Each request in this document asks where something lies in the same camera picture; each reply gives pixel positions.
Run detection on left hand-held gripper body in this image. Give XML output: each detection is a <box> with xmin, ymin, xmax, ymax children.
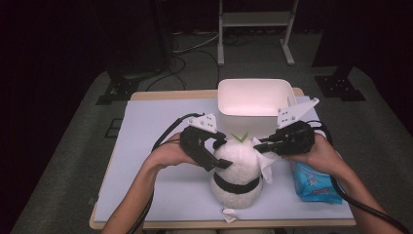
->
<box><xmin>180</xmin><ymin>112</ymin><xmax>225</xmax><ymax>172</ymax></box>

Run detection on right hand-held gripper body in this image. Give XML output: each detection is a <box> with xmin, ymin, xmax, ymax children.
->
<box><xmin>275</xmin><ymin>97</ymin><xmax>321</xmax><ymax>156</ymax></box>

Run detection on panda plush toy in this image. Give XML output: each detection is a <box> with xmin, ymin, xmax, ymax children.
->
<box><xmin>208</xmin><ymin>131</ymin><xmax>264</xmax><ymax>224</ymax></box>

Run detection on white plastic bin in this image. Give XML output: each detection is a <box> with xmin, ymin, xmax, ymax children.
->
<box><xmin>217</xmin><ymin>77</ymin><xmax>298</xmax><ymax>140</ymax></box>

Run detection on blue wet wipe pack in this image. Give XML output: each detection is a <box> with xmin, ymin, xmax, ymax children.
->
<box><xmin>290</xmin><ymin>160</ymin><xmax>344</xmax><ymax>206</ymax></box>

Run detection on person's left hand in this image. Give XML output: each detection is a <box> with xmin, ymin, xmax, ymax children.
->
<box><xmin>147</xmin><ymin>133</ymin><xmax>200</xmax><ymax>171</ymax></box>

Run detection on person's right hand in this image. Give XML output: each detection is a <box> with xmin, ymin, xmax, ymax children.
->
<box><xmin>282</xmin><ymin>134</ymin><xmax>341</xmax><ymax>178</ymax></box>

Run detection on lavender table mat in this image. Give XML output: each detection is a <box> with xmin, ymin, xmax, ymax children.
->
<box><xmin>94</xmin><ymin>96</ymin><xmax>355</xmax><ymax>223</ymax></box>

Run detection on wooden table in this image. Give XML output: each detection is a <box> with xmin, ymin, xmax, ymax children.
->
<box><xmin>89</xmin><ymin>87</ymin><xmax>357</xmax><ymax>231</ymax></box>

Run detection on black stand base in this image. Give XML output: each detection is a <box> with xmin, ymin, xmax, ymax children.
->
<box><xmin>314</xmin><ymin>64</ymin><xmax>366</xmax><ymax>102</ymax></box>
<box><xmin>95</xmin><ymin>70</ymin><xmax>141</xmax><ymax>106</ymax></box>

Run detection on black floor grille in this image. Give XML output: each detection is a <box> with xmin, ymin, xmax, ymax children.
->
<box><xmin>103</xmin><ymin>118</ymin><xmax>124</xmax><ymax>139</ymax></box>

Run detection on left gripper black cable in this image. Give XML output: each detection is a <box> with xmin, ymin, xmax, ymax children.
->
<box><xmin>126</xmin><ymin>112</ymin><xmax>206</xmax><ymax>234</ymax></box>

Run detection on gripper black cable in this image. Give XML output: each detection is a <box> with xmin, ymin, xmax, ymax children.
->
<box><xmin>126</xmin><ymin>112</ymin><xmax>206</xmax><ymax>234</ymax></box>
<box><xmin>305</xmin><ymin>120</ymin><xmax>411</xmax><ymax>234</ymax></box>

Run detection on floor cables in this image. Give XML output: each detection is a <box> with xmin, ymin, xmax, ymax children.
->
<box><xmin>144</xmin><ymin>29</ymin><xmax>257</xmax><ymax>93</ymax></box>

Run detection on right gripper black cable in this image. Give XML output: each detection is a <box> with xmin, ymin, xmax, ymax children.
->
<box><xmin>305</xmin><ymin>120</ymin><xmax>411</xmax><ymax>234</ymax></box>

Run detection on white metal stand frame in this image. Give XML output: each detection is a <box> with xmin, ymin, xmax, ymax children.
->
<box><xmin>216</xmin><ymin>0</ymin><xmax>300</xmax><ymax>67</ymax></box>

